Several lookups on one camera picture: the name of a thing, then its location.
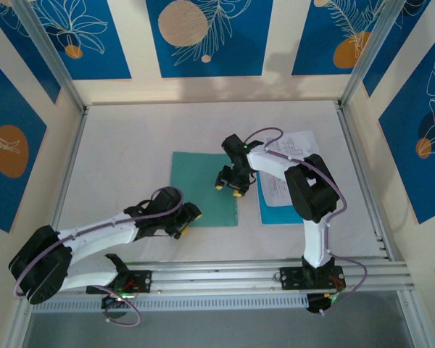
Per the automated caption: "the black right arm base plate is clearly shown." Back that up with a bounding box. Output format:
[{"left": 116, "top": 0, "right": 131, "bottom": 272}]
[{"left": 279, "top": 265, "right": 345, "bottom": 291}]

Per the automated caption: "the blue folder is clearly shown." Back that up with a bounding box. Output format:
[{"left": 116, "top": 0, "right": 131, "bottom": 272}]
[{"left": 257, "top": 170, "right": 306, "bottom": 225}]

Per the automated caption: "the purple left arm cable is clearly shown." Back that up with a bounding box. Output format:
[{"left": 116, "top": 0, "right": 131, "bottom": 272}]
[{"left": 13, "top": 186, "right": 185, "bottom": 326}]

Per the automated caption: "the aluminium frame leg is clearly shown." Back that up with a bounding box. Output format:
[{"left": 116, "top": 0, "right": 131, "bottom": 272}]
[
  {"left": 3, "top": 299, "right": 36, "bottom": 348},
  {"left": 397, "top": 288, "right": 431, "bottom": 348}
]

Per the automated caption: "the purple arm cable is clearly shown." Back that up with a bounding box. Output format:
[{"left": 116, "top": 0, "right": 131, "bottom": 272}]
[
  {"left": 13, "top": 186, "right": 185, "bottom": 326},
  {"left": 245, "top": 126, "right": 369, "bottom": 316}
]

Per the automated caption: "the aluminium frame post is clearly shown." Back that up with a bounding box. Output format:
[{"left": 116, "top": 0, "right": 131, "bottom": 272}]
[
  {"left": 10, "top": 0, "right": 88, "bottom": 113},
  {"left": 339, "top": 0, "right": 410, "bottom": 109}
]

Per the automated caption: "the grey slotted cable duct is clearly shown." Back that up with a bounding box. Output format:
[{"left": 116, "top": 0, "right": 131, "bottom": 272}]
[{"left": 32, "top": 293, "right": 309, "bottom": 313}]

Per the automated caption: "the green plastic folder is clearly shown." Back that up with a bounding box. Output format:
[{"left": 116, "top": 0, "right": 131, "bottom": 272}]
[{"left": 170, "top": 151, "right": 239, "bottom": 228}]

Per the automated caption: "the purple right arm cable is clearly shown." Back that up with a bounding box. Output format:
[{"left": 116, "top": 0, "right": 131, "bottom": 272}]
[{"left": 245, "top": 126, "right": 369, "bottom": 316}]

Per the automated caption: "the aluminium mounting rail beam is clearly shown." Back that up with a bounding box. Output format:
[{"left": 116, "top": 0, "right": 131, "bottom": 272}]
[{"left": 21, "top": 255, "right": 416, "bottom": 302}]

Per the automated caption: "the aluminium side rail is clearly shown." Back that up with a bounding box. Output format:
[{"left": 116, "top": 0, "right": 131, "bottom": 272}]
[
  {"left": 335, "top": 101, "right": 396, "bottom": 262},
  {"left": 50, "top": 107, "right": 90, "bottom": 225}
]

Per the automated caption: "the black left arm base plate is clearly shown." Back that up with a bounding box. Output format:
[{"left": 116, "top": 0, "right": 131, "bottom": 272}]
[{"left": 86, "top": 270, "right": 153, "bottom": 294}]

